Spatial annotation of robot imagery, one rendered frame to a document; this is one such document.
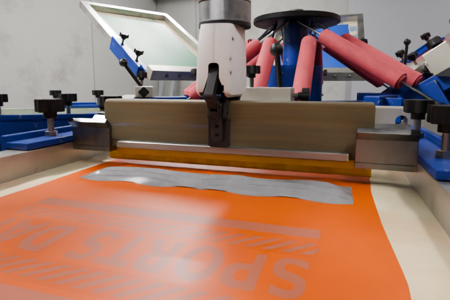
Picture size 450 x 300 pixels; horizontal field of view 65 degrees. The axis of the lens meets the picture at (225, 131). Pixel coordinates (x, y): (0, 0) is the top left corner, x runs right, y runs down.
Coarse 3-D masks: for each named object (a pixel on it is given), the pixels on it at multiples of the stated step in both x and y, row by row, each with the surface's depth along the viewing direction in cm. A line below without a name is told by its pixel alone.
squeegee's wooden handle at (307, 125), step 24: (120, 120) 56; (144, 120) 55; (168, 120) 54; (192, 120) 53; (240, 120) 50; (264, 120) 49; (288, 120) 48; (312, 120) 47; (336, 120) 46; (360, 120) 45; (240, 144) 51; (264, 144) 50; (288, 144) 49; (312, 144) 48; (336, 144) 47
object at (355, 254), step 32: (224, 192) 42; (352, 192) 42; (320, 224) 33; (352, 224) 33; (320, 256) 27; (352, 256) 27; (384, 256) 27; (320, 288) 22; (352, 288) 22; (384, 288) 22
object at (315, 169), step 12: (120, 156) 59; (132, 156) 58; (144, 156) 57; (156, 156) 56; (168, 156) 56; (252, 168) 52; (264, 168) 51; (276, 168) 51; (288, 168) 50; (300, 168) 50; (312, 168) 49; (324, 168) 49; (336, 168) 48
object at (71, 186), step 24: (96, 168) 54; (168, 168) 54; (192, 168) 54; (216, 168) 54; (24, 192) 42; (48, 192) 42; (72, 192) 42; (96, 192) 42; (120, 192) 42; (144, 192) 42; (168, 192) 42; (192, 192) 42; (0, 216) 35
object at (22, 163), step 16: (64, 144) 56; (0, 160) 46; (16, 160) 48; (32, 160) 51; (48, 160) 53; (64, 160) 57; (0, 176) 46; (16, 176) 48; (416, 176) 43; (432, 176) 36; (432, 192) 36; (448, 192) 31; (432, 208) 35; (448, 208) 30; (448, 224) 30
